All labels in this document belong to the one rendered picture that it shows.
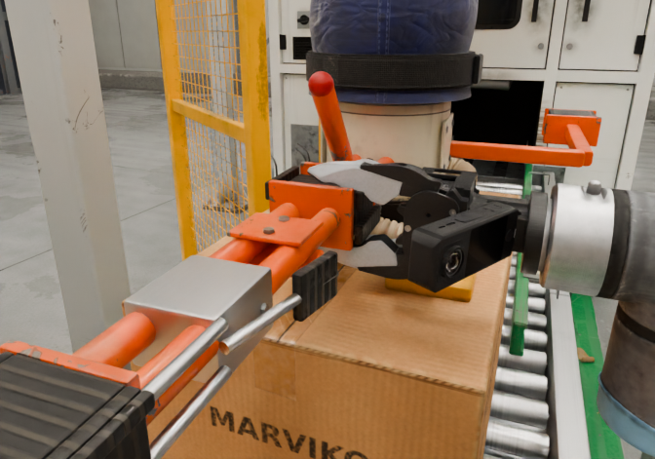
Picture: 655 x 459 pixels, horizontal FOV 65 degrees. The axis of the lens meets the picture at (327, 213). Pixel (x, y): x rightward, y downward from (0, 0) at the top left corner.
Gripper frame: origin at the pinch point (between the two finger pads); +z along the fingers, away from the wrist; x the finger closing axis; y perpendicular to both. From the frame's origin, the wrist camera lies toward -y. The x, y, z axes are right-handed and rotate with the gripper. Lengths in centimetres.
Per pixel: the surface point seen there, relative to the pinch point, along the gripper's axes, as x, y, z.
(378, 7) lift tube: 18.5, 16.9, -0.7
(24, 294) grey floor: -111, 113, 204
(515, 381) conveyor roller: -54, 55, -23
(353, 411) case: -18.6, -4.1, -5.5
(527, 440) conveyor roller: -53, 38, -25
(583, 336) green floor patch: -110, 172, -53
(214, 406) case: -23.4, -3.9, 10.8
